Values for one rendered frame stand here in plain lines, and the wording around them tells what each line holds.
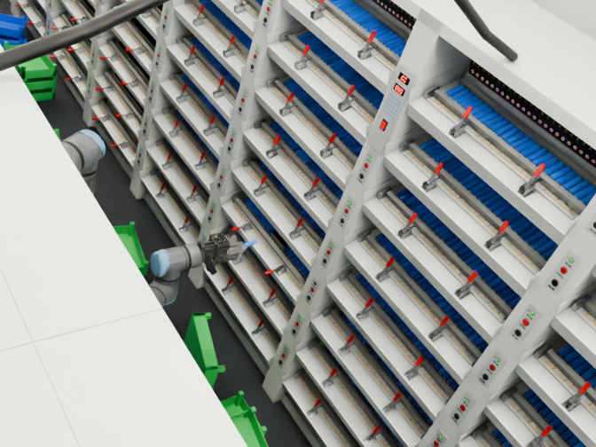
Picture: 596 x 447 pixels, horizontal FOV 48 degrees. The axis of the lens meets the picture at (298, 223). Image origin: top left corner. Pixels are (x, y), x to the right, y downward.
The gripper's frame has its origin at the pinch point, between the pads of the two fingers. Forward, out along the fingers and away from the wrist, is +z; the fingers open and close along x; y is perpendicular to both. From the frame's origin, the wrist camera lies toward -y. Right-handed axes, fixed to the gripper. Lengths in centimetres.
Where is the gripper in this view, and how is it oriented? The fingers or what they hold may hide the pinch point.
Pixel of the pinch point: (242, 247)
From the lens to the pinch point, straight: 259.6
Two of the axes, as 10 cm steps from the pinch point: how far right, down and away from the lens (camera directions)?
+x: -5.4, -6.4, 5.5
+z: 8.0, -1.9, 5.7
